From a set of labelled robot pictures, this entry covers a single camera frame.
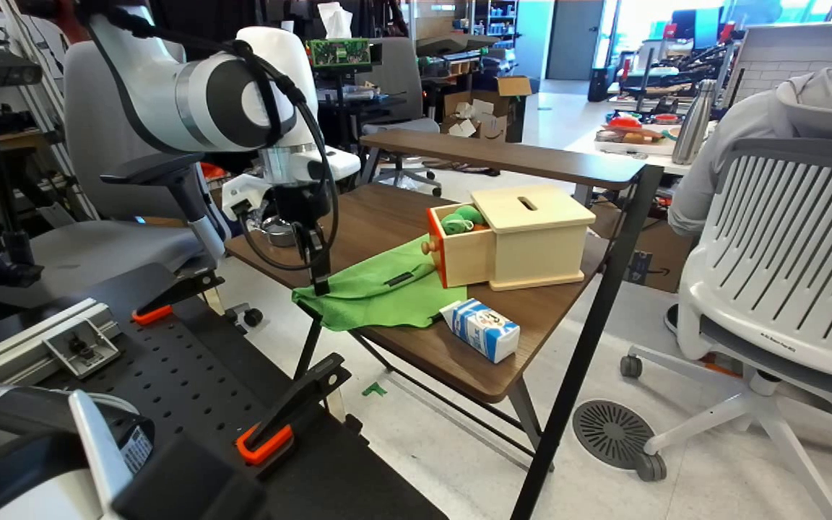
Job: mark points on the brown folding table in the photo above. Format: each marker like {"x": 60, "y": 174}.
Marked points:
{"x": 589, "y": 328}

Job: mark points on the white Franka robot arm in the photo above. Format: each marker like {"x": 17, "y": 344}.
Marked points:
{"x": 193, "y": 96}

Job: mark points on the black clamp with orange grip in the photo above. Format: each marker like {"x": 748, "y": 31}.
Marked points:
{"x": 287, "y": 422}
{"x": 156, "y": 314}

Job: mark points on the person in grey hoodie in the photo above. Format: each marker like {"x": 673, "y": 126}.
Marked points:
{"x": 752, "y": 126}

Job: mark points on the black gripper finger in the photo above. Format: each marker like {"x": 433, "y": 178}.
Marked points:
{"x": 307, "y": 252}
{"x": 322, "y": 279}

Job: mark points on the green circuit board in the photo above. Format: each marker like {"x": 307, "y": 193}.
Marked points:
{"x": 339, "y": 53}

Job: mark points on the light wooden box with slot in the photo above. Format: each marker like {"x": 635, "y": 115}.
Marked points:
{"x": 534, "y": 242}

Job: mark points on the cardboard box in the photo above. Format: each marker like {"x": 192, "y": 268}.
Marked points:
{"x": 484, "y": 112}

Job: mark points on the grey and black robot base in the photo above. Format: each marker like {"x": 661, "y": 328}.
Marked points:
{"x": 50, "y": 453}

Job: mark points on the black round floor grille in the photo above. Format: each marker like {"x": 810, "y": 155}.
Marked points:
{"x": 612, "y": 434}

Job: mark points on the red-fronted wooden drawer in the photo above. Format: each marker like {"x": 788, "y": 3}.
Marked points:
{"x": 436, "y": 250}

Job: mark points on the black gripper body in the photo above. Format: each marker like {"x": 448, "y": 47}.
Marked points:
{"x": 296, "y": 207}

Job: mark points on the small green soft object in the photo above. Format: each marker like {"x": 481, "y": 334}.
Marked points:
{"x": 462, "y": 219}

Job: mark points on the white and blue milk carton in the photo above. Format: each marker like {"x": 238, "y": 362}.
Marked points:
{"x": 481, "y": 331}

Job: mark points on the green cloth towel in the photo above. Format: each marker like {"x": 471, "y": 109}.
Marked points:
{"x": 377, "y": 300}

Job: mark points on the black perforated mounting board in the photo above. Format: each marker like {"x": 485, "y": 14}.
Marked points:
{"x": 193, "y": 385}

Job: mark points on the dark grey office chair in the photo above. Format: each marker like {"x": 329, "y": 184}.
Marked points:
{"x": 403, "y": 96}

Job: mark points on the white mesh-back office chair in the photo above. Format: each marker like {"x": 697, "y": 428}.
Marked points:
{"x": 793, "y": 271}

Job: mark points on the aluminium rail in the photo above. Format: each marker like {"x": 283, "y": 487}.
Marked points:
{"x": 30, "y": 337}

